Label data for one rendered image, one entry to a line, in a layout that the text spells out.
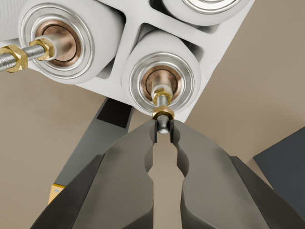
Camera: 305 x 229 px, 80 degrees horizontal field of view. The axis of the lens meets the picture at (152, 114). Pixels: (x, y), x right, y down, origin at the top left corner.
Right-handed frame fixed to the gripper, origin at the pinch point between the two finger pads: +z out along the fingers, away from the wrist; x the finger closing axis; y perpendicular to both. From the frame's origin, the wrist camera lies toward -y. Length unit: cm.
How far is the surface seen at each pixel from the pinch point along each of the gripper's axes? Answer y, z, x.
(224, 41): -3.2, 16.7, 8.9
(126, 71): -0.9, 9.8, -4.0
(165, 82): -0.4, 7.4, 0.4
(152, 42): -3.9, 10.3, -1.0
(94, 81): 2.6, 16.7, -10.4
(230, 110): 16.8, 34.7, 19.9
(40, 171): 42, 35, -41
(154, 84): -0.1, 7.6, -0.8
